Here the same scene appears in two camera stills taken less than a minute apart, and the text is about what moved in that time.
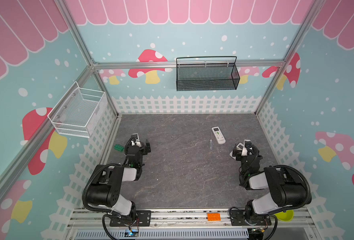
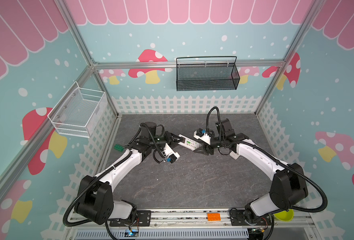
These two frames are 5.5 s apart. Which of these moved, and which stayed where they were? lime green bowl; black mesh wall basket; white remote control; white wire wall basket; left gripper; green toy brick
Moved: white remote control; left gripper
Stayed: lime green bowl; black mesh wall basket; green toy brick; white wire wall basket
